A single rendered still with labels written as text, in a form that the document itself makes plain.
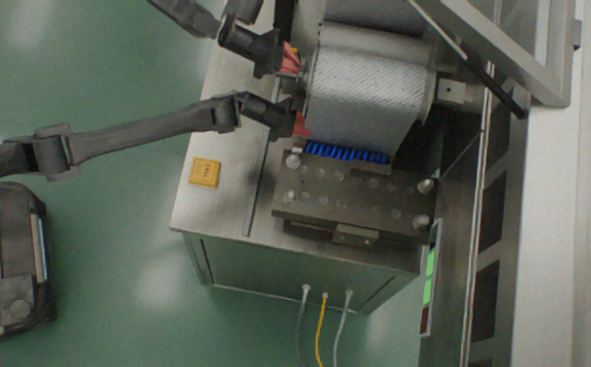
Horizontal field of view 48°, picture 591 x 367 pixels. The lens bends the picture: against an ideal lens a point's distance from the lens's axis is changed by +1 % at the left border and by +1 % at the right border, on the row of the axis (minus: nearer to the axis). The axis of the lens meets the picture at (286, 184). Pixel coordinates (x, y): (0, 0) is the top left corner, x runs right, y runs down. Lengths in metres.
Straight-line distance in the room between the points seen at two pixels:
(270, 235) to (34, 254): 1.04
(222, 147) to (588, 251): 0.95
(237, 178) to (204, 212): 0.13
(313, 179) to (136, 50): 1.54
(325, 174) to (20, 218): 1.27
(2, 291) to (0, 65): 1.06
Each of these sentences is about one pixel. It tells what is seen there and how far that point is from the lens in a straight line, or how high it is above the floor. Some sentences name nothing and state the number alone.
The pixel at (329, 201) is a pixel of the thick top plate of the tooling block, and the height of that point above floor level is 1.03.
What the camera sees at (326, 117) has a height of 1.17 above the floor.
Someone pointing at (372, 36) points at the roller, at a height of 1.23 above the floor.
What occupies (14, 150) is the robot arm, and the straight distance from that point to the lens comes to 1.44.
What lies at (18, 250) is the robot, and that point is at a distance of 2.51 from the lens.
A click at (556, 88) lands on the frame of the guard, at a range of 1.08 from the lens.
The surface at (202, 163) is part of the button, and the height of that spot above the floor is 0.92.
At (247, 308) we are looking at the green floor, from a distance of 2.58.
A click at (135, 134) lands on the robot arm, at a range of 1.44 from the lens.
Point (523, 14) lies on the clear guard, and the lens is 1.07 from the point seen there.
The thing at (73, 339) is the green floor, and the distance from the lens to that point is 2.65.
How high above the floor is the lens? 2.56
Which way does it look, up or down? 71 degrees down
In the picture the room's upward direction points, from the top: 10 degrees clockwise
